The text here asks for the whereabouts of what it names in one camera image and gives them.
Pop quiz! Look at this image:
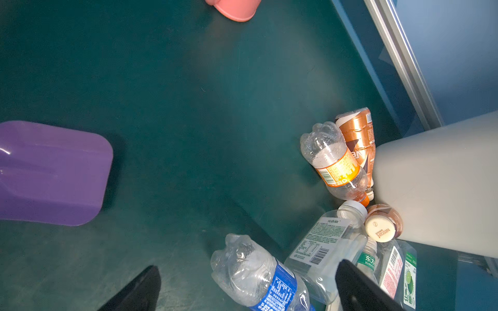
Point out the clear bottle pink label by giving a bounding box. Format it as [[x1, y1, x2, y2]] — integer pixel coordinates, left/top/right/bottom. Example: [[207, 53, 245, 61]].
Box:
[[377, 240, 405, 299]]

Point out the brown bottle white cap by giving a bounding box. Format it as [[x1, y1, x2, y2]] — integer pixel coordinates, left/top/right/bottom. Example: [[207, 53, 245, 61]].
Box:
[[364, 204, 403, 243]]

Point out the brown label bottle far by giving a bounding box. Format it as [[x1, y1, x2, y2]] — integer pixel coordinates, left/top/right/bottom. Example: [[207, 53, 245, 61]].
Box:
[[335, 107, 376, 188]]

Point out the clear bottle lime label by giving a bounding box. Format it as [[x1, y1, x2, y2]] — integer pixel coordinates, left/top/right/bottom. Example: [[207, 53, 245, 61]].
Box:
[[399, 246, 417, 310]]

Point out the clear bottle white label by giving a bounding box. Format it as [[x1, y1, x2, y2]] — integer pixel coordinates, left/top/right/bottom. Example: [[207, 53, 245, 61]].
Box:
[[285, 200, 368, 305]]

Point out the white plastic waste bin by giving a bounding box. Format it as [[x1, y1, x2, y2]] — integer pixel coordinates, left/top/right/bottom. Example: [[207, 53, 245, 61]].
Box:
[[373, 112, 497, 258]]

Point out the blue label bottle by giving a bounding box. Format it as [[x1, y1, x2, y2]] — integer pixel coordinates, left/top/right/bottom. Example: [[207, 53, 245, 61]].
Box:
[[211, 233, 315, 311]]

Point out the horizontal aluminium frame bar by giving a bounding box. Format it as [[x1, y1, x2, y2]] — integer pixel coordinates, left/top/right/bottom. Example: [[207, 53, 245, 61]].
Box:
[[364, 0, 445, 130]]

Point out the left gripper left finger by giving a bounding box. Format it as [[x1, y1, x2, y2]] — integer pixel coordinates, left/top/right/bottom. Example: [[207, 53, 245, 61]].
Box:
[[98, 265, 162, 311]]

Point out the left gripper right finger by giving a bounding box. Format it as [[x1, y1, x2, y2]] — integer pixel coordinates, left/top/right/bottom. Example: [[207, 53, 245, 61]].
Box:
[[335, 260, 403, 311]]

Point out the pink toy watering can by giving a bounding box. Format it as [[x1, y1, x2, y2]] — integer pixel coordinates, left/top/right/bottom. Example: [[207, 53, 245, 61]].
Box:
[[205, 0, 261, 22]]

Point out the purple toy shovel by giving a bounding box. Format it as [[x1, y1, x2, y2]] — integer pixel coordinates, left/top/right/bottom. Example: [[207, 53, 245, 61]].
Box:
[[1, 121, 114, 226]]

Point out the clear bottle green neck label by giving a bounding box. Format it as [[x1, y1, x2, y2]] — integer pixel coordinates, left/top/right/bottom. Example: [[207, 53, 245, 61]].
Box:
[[356, 237, 379, 285]]

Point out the clear bottle orange label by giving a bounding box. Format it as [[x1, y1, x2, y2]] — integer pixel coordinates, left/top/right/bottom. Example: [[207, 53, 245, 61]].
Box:
[[300, 121, 370, 207]]

